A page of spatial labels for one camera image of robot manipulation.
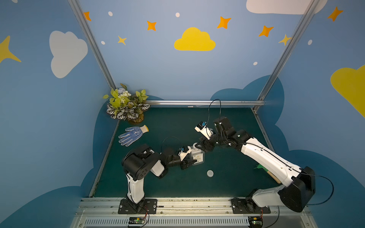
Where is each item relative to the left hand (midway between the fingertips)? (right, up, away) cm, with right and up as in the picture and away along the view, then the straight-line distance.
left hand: (195, 155), depth 87 cm
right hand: (+2, +11, -10) cm, 15 cm away
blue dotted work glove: (-44, +12, +17) cm, 48 cm away
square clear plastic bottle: (+1, +2, -6) cm, 6 cm away
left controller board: (-32, -30, -16) cm, 46 cm away
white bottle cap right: (+9, -11, -1) cm, 15 cm away
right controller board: (+31, -32, -14) cm, 47 cm away
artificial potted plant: (-46, +31, +3) cm, 56 cm away
